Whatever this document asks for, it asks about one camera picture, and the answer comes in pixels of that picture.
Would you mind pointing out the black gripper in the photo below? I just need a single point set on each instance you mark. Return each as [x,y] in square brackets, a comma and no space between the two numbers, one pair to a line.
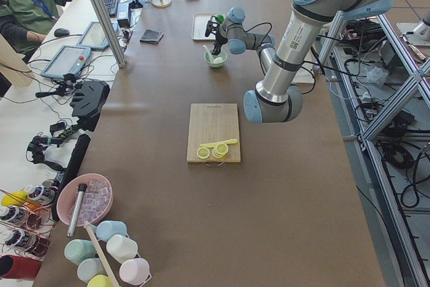
[220,39]

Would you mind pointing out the white plastic spoon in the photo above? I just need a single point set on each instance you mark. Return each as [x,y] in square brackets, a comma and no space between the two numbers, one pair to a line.
[209,54]

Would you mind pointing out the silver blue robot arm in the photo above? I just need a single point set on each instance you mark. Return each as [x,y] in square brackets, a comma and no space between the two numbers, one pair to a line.
[275,98]

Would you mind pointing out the green ceramic bowl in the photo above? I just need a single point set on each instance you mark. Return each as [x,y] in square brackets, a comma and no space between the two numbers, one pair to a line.
[222,54]

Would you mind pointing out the pink bowl with ice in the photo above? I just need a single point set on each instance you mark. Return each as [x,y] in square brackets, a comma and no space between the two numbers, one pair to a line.
[97,199]

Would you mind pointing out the green lime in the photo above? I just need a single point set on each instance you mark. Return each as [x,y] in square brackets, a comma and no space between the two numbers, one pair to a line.
[220,19]

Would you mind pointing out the white plastic tray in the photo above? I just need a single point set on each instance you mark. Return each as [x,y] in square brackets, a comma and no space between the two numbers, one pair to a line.
[198,29]

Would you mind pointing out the dark folded cloth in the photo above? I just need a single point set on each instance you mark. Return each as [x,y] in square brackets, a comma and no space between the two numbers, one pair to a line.
[151,36]

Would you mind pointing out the wooden cutting board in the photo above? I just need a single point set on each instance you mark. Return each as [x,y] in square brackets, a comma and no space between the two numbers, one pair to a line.
[213,123]

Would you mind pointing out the yellow plastic knife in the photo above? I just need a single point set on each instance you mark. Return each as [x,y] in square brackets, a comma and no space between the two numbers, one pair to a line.
[232,141]

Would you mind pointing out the yellow lemon slices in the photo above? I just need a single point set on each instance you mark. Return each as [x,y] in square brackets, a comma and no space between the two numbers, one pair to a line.
[216,151]

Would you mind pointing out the upper teach pendant tablet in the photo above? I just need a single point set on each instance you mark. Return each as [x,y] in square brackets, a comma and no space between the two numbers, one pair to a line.
[94,37]

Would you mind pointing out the teach pendant tablet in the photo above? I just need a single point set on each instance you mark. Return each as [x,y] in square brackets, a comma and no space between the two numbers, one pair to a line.
[68,60]
[94,37]

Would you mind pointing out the lower teach pendant tablet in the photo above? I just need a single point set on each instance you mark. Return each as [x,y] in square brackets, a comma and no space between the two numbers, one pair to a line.
[68,60]

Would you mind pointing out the black computer mouse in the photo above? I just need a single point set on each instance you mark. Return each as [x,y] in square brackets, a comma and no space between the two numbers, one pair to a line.
[61,32]

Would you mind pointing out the metal muddler tube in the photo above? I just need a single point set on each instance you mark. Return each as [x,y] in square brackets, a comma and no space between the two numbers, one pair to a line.
[76,210]

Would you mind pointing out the seated person in green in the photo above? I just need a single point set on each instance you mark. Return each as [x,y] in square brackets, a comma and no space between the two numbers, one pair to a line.
[26,23]

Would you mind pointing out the light blue cup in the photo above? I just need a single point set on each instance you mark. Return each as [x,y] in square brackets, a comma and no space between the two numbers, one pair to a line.
[108,228]

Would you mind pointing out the white cup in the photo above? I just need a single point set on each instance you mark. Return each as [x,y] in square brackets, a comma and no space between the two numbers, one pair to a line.
[122,248]

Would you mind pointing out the pink cup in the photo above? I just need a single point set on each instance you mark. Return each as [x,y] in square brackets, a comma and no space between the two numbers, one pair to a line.
[135,271]

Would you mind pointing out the mint green cup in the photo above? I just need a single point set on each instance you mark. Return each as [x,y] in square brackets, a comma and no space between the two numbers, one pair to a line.
[78,250]

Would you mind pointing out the pale blue cup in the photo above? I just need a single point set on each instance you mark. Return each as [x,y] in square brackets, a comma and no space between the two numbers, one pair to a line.
[89,268]

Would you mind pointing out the yellow cup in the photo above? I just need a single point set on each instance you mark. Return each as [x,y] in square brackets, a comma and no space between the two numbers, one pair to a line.
[100,281]

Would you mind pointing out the aluminium frame post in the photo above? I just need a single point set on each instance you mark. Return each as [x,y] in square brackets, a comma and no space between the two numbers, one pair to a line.
[109,32]

